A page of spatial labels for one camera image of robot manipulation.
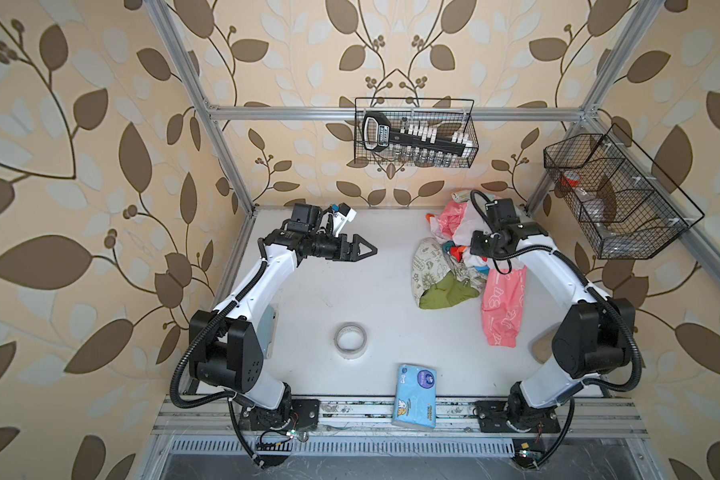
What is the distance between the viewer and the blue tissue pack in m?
0.71

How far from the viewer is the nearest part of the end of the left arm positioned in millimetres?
617

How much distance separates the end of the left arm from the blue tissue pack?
337 millimetres
